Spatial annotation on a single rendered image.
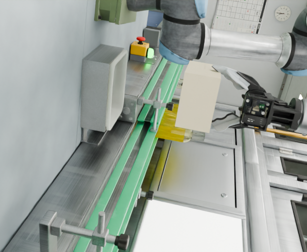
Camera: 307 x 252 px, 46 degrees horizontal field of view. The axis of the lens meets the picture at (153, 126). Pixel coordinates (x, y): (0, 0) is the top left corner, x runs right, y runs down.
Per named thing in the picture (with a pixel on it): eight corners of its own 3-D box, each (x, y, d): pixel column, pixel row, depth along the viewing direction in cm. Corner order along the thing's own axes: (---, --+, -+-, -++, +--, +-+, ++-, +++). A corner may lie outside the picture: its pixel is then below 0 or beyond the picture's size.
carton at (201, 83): (184, 72, 74) (221, 78, 73) (189, 60, 88) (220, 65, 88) (174, 126, 78) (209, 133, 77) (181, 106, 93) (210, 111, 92)
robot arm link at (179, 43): (161, 7, 115) (321, 26, 121) (155, 51, 123) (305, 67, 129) (164, 17, 105) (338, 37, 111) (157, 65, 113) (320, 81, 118)
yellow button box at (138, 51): (128, 59, 161) (144, 62, 160) (130, 43, 157) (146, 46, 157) (132, 55, 167) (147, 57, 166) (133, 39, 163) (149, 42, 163)
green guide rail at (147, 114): (137, 120, 132) (158, 124, 132) (137, 118, 132) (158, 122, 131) (185, 24, 285) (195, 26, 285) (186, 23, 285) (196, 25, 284)
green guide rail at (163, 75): (139, 102, 129) (161, 106, 128) (139, 100, 128) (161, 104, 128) (187, 15, 282) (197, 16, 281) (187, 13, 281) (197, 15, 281)
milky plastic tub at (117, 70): (81, 128, 111) (108, 134, 110) (83, 58, 100) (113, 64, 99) (99, 105, 126) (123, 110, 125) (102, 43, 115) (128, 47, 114)
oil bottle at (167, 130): (136, 134, 140) (190, 144, 137) (137, 121, 137) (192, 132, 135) (139, 127, 144) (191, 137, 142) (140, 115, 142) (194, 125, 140)
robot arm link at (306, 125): (317, 97, 80) (306, 131, 83) (296, 93, 81) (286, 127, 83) (326, 106, 73) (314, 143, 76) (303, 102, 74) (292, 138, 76)
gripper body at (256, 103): (246, 93, 74) (306, 104, 72) (243, 84, 82) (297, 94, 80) (237, 127, 76) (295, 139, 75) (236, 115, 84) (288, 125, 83)
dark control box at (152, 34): (141, 44, 185) (157, 46, 184) (143, 28, 181) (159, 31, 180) (144, 40, 192) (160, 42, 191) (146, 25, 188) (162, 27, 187)
